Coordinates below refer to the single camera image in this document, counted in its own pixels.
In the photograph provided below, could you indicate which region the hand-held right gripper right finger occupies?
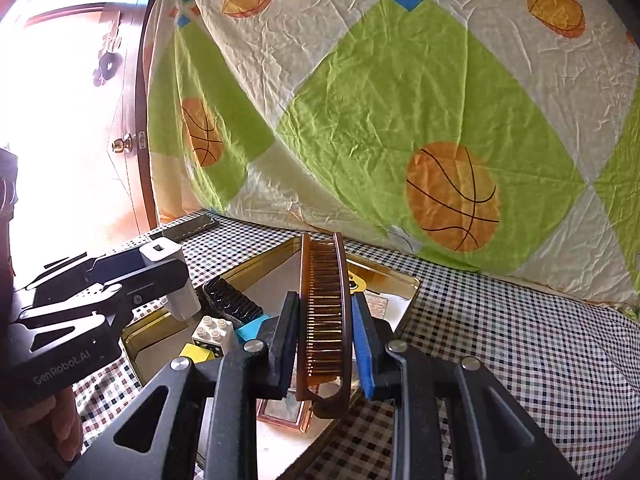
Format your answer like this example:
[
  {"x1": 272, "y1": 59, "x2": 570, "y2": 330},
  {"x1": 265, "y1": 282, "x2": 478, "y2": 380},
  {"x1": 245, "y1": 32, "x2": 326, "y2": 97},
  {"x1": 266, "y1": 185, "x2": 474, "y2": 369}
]
[{"x1": 351, "y1": 294, "x2": 581, "y2": 480}]

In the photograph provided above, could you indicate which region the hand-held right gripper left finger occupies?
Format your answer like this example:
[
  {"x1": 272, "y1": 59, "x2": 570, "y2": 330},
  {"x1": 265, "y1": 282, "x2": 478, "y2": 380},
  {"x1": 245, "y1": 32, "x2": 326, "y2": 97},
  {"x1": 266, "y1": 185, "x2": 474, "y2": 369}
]
[{"x1": 65, "y1": 291, "x2": 301, "y2": 480}]

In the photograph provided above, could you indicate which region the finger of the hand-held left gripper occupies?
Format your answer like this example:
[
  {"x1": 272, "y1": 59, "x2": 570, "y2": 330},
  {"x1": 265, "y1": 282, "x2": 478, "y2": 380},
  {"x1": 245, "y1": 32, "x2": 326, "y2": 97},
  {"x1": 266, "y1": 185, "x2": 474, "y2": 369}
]
[
  {"x1": 19, "y1": 258, "x2": 192, "y2": 337},
  {"x1": 26, "y1": 249, "x2": 151, "y2": 307}
]

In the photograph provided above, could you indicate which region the white charger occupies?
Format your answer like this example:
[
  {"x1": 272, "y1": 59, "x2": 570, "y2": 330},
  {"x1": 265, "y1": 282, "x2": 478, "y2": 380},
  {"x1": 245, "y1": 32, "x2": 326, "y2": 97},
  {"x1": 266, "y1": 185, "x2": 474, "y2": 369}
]
[{"x1": 139, "y1": 241, "x2": 202, "y2": 322}]

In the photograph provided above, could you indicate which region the blue toy block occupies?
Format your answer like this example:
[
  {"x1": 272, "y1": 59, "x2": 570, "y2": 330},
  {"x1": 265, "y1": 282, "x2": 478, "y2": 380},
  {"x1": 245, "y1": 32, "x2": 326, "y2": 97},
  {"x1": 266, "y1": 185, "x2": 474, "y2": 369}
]
[{"x1": 234, "y1": 316, "x2": 273, "y2": 347}]

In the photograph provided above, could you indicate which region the brown comb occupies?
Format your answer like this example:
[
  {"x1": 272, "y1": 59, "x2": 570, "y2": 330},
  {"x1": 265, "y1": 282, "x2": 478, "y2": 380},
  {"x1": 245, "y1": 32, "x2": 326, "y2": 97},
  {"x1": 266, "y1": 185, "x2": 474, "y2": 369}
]
[{"x1": 294, "y1": 231, "x2": 360, "y2": 420}]

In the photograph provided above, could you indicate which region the yellow toy brick with face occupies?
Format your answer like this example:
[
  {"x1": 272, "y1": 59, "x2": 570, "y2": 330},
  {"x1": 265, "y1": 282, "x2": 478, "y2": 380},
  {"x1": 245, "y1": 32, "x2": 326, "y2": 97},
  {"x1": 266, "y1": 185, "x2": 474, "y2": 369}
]
[{"x1": 346, "y1": 267, "x2": 369, "y2": 295}]

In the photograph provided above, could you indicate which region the white toy brick moon print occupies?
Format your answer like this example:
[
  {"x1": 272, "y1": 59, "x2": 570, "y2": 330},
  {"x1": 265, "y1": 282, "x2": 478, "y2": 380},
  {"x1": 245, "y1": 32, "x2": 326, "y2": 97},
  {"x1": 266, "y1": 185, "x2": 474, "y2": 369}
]
[{"x1": 191, "y1": 314, "x2": 240, "y2": 358}]

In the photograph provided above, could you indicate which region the gold metal tin box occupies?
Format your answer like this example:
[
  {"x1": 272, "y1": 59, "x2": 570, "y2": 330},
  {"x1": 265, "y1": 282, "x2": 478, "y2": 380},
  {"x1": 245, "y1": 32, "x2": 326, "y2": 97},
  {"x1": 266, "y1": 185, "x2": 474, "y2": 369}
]
[{"x1": 120, "y1": 249, "x2": 422, "y2": 480}]

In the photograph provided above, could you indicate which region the small yellow cube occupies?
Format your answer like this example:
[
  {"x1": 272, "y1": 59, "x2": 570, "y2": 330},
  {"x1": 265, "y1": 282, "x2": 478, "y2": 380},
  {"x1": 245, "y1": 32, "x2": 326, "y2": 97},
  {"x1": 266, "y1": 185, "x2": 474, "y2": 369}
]
[{"x1": 176, "y1": 342, "x2": 217, "y2": 367}]

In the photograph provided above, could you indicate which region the person's left hand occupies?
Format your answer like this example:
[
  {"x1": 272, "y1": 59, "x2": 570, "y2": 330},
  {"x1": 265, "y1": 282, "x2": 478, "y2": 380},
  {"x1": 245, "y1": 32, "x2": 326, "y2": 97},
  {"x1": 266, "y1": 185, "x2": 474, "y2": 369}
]
[{"x1": 10, "y1": 387, "x2": 84, "y2": 466}]

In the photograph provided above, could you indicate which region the brass door knob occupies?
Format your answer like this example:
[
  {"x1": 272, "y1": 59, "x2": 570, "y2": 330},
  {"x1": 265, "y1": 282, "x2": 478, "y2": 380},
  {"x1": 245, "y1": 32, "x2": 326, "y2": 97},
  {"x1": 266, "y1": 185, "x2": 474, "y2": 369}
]
[{"x1": 110, "y1": 131, "x2": 136, "y2": 156}]

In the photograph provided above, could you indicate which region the checked bed sheet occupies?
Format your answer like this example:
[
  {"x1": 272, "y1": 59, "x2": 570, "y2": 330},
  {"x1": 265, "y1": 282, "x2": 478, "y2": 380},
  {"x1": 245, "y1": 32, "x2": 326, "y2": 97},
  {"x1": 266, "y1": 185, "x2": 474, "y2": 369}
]
[{"x1": 70, "y1": 207, "x2": 640, "y2": 480}]

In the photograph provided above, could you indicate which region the wooden door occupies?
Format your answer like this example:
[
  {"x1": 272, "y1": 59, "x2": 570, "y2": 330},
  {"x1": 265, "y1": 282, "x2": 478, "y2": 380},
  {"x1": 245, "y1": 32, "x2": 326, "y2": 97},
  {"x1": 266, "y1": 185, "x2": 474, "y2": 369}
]
[{"x1": 0, "y1": 0, "x2": 173, "y2": 242}]

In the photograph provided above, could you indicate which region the door decoration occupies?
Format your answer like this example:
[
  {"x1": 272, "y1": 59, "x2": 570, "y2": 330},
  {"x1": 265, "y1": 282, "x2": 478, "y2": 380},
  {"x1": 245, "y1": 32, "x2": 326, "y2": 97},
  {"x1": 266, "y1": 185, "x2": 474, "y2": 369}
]
[{"x1": 91, "y1": 9, "x2": 124, "y2": 88}]

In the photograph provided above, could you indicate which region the green cream ball print sheet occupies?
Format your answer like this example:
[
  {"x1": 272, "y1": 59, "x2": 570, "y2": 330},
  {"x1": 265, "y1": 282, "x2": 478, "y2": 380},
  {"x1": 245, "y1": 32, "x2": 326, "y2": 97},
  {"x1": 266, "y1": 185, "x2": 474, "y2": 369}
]
[{"x1": 145, "y1": 0, "x2": 640, "y2": 311}]

